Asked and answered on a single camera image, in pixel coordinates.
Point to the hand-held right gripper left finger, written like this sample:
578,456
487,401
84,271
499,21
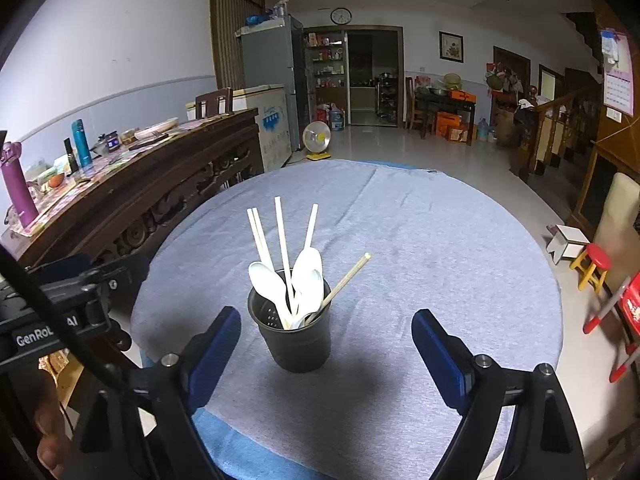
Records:
212,355

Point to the small electric fan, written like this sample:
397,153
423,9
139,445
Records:
316,137

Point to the small white stool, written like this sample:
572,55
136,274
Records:
567,240

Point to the white chest freezer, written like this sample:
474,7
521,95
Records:
270,130

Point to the wooden staircase railing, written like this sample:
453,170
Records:
560,130

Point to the red and yellow stool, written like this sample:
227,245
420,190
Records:
595,257

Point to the wooden chopstick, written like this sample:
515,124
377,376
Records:
310,225
350,272
282,245
260,240
265,240

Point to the glass sliding door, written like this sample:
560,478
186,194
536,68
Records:
375,75

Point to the wooden dining chair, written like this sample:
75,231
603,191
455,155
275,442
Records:
416,105

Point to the orange and white box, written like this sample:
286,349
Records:
460,133

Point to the clear water jug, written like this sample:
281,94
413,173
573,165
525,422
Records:
483,130

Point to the round wall clock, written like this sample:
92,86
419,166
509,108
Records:
341,16

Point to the grey refrigerator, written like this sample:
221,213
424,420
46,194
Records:
270,55

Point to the black perforated utensil holder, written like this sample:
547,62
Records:
295,347

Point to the teal bottle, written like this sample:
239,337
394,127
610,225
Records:
81,145

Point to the person's left hand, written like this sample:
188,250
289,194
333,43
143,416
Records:
50,440

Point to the dark wooden chair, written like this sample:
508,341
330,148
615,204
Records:
215,102

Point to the beige padded chair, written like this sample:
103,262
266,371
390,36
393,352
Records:
620,220

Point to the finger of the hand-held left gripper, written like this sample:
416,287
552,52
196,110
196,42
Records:
107,310
115,267

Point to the red plastic chair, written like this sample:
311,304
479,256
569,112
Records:
632,305

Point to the large orange box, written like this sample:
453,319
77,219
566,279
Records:
448,122

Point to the blue water jug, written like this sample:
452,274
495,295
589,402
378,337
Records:
336,119

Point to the dark wooden door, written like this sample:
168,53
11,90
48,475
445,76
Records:
510,65

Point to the brown curtain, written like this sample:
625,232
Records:
235,25

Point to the woven basket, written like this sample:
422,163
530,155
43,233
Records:
452,81

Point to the blue bag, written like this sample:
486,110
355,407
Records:
257,19

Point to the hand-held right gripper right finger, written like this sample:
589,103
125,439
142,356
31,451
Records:
445,360

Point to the shelf cabinet with goods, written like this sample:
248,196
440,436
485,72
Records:
325,70

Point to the dark wooden dining table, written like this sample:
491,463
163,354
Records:
445,97

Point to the white plastic spoon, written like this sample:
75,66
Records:
307,265
265,280
312,290

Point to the flat orange box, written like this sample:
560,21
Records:
461,95

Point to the purple thermos bottle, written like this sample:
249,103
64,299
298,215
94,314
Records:
20,190

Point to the small metal pot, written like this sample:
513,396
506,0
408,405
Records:
106,144

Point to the framed wall picture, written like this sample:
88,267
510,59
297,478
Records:
451,46

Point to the wall calendar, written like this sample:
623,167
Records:
617,75

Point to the round plate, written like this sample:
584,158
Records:
156,129

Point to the carved dark wooden sideboard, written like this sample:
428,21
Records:
150,190

